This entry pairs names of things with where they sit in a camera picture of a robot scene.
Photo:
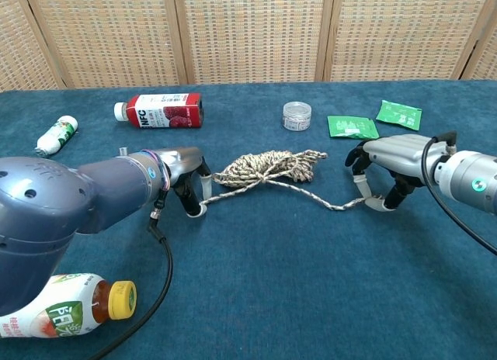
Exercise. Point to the small white yogurt bottle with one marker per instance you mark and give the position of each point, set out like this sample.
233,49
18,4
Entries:
58,137

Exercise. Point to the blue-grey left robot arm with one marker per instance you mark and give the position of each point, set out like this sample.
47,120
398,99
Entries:
50,212

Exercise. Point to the green square sachet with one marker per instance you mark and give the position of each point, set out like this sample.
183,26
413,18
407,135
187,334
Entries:
351,127
400,115

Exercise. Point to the blue carpet table mat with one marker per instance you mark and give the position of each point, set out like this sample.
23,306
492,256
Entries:
279,278

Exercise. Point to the small clear plastic jar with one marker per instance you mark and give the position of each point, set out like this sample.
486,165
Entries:
297,116

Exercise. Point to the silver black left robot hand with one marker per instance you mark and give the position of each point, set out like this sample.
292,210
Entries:
184,162

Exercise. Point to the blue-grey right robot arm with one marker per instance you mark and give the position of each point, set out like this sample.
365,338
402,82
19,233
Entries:
470,181

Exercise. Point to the red juice bottle white cap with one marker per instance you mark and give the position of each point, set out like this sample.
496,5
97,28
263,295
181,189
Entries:
163,111

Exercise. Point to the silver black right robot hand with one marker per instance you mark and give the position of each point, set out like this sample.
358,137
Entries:
396,154

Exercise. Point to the tea bottle yellow cap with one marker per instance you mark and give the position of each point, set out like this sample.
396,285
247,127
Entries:
66,309

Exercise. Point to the woven bamboo folding screen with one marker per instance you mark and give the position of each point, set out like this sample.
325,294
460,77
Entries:
248,34

